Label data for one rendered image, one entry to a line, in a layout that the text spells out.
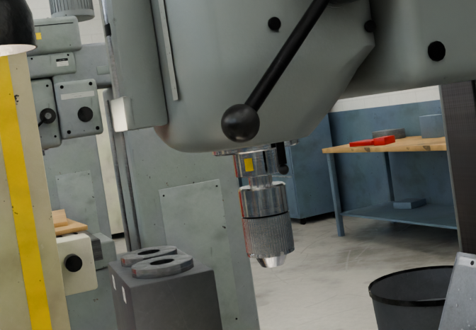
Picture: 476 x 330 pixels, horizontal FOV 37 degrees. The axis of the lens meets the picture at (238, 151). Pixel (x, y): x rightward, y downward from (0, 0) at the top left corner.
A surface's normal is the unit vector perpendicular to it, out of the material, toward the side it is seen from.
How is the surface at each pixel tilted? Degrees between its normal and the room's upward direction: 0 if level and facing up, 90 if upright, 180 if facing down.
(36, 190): 90
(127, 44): 90
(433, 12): 90
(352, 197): 90
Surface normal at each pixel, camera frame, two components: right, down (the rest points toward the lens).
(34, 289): 0.42, -0.01
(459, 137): -0.90, 0.15
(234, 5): 0.14, 0.03
